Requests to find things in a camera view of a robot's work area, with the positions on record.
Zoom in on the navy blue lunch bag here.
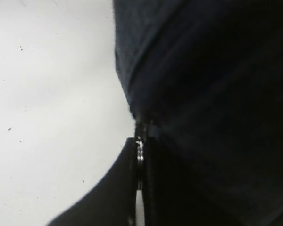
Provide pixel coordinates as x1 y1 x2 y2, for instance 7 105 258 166
113 0 283 226

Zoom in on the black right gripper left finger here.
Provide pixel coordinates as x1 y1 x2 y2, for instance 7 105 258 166
49 138 138 226

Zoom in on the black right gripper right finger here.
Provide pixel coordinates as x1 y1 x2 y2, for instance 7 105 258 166
143 137 226 226

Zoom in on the silver zipper pull ring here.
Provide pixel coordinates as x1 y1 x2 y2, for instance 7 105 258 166
134 117 154 190

